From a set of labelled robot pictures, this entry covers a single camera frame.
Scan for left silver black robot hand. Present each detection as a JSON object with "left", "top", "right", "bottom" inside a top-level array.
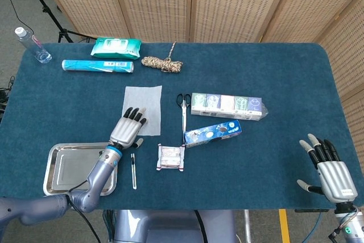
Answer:
[{"left": 109, "top": 107, "right": 148, "bottom": 149}]

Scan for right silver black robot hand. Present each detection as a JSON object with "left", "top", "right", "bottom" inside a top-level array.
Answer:
[{"left": 296, "top": 133, "right": 358, "bottom": 204}]

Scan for white cloth sheet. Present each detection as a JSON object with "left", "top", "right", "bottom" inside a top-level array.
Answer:
[{"left": 122, "top": 85, "right": 163, "bottom": 137}]

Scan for stainless steel tray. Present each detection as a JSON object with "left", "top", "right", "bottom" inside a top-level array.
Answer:
[{"left": 43, "top": 142, "right": 119, "bottom": 197}]

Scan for silver utility knife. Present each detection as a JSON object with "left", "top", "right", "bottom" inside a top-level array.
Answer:
[{"left": 130, "top": 153, "right": 138, "bottom": 190}]

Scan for white red biscuit pack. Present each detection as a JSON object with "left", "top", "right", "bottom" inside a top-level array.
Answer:
[{"left": 156, "top": 143, "right": 186, "bottom": 172}]

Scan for green wet wipes pack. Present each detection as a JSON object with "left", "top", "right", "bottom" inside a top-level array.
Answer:
[{"left": 90, "top": 37, "right": 142, "bottom": 59}]

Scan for blue Oreo cookie box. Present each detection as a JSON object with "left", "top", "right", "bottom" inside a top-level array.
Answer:
[{"left": 183, "top": 120, "right": 243, "bottom": 149}]

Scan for teal table cloth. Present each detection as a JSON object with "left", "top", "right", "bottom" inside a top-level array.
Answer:
[{"left": 0, "top": 42, "right": 356, "bottom": 211}]

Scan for metal table leg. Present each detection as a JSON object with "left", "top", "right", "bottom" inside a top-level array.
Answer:
[{"left": 243, "top": 209, "right": 253, "bottom": 243}]

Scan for pocket tissue multipack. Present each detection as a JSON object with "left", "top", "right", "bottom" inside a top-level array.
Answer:
[{"left": 190, "top": 92, "right": 269, "bottom": 122}]

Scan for blue-grey robot torso base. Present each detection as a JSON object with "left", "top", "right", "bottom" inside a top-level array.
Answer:
[{"left": 113, "top": 209, "right": 237, "bottom": 243}]

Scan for clear plastic bottle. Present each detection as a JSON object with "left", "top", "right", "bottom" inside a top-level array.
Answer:
[{"left": 14, "top": 27, "right": 53, "bottom": 64}]

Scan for black tripod stand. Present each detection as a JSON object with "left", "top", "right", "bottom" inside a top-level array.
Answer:
[{"left": 18, "top": 0, "right": 94, "bottom": 44}]

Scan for wicker folding screen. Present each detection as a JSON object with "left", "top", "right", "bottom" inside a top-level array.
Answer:
[{"left": 35, "top": 0, "right": 364, "bottom": 153}]

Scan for blue cable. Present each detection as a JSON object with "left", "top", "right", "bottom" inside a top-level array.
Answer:
[{"left": 303, "top": 211, "right": 324, "bottom": 243}]

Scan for black-handled scissors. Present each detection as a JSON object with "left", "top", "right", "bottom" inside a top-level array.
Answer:
[{"left": 176, "top": 93, "right": 192, "bottom": 137}]

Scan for brown white rope bundle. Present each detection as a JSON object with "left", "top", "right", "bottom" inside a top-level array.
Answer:
[{"left": 141, "top": 42, "right": 183, "bottom": 73}]

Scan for black cable bundle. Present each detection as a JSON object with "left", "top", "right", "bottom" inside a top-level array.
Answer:
[{"left": 0, "top": 75, "right": 15, "bottom": 113}]

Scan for black floor cable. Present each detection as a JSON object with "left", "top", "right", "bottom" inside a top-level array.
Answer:
[{"left": 5, "top": 0, "right": 35, "bottom": 33}]

